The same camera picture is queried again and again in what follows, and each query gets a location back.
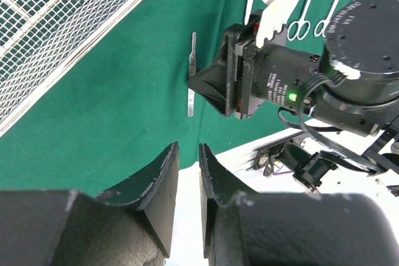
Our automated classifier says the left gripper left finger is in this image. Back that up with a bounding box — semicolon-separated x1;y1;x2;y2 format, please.
1;143;179;265

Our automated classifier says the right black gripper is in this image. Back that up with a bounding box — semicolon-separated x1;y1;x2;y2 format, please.
187;11;320;120

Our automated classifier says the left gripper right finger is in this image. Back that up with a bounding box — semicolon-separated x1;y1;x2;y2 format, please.
199;143;398;265

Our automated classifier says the green surgical drape cloth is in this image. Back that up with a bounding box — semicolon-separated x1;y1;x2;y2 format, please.
0;0;399;198

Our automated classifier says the steel needle holder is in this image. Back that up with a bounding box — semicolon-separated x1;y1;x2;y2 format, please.
314;0;340;37

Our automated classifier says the wire mesh instrument tray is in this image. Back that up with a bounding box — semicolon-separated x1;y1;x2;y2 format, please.
1;0;143;133

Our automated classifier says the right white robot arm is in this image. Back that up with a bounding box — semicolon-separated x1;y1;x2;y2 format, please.
188;0;398;174

